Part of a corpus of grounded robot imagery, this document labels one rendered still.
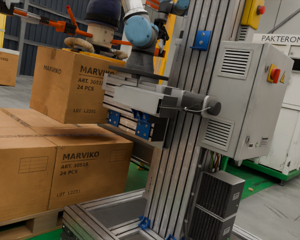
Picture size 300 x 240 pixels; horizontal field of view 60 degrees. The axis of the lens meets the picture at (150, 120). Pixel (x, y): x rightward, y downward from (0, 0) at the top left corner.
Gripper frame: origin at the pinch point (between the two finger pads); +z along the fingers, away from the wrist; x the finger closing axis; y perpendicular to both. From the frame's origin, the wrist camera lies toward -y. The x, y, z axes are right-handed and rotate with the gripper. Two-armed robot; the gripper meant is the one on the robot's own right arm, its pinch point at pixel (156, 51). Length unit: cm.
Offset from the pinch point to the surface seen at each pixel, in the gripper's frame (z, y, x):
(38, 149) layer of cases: 69, 70, -7
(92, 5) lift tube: -16.0, 40.5, -24.5
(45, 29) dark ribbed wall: -107, -475, -1037
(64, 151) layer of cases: 71, 55, -6
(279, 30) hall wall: -272, -904, -189
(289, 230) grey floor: 118, -109, 97
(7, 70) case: 43, 13, -194
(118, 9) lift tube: -18.6, 27.6, -15.6
